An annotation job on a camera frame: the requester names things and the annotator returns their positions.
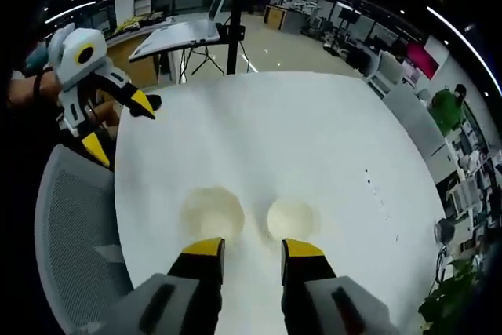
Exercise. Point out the silver laptop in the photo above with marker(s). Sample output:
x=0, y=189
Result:
x=176, y=38

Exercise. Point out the grey mesh office chair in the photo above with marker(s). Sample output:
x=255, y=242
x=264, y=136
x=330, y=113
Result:
x=78, y=233

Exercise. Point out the black laptop stand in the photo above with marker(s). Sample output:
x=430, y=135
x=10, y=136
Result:
x=235, y=44

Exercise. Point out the long ceiling strip light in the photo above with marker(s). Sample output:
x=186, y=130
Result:
x=451, y=26

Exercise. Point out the black wristband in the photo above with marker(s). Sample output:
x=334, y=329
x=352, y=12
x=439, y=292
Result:
x=38, y=84

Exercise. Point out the person's left hand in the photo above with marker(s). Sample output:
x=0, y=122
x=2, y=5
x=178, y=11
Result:
x=51, y=89

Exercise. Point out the wooden side desk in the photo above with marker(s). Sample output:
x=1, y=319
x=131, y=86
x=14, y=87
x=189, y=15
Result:
x=133, y=68

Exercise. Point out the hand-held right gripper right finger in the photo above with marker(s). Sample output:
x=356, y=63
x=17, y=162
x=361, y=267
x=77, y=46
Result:
x=317, y=311

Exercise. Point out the white desk partition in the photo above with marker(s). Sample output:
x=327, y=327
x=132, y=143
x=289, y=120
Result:
x=419, y=131

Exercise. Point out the pink wall screen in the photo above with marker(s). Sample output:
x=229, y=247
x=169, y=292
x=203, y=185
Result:
x=423, y=61

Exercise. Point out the grey round speaker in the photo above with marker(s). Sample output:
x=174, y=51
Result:
x=444, y=230

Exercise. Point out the white office chair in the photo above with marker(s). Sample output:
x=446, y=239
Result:
x=386, y=72

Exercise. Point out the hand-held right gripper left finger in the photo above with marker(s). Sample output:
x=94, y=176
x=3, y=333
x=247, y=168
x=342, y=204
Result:
x=180, y=311

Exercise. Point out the green potted plant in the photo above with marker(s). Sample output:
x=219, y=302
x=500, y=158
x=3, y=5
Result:
x=455, y=303

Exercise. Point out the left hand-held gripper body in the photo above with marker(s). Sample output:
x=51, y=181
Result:
x=74, y=64

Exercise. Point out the cluster of paper cups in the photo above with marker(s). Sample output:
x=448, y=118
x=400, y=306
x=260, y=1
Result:
x=212, y=213

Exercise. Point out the wooden cabinet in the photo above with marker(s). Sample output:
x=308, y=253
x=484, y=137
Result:
x=276, y=18

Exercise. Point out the white table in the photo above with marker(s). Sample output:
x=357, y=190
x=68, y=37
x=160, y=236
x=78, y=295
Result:
x=274, y=135

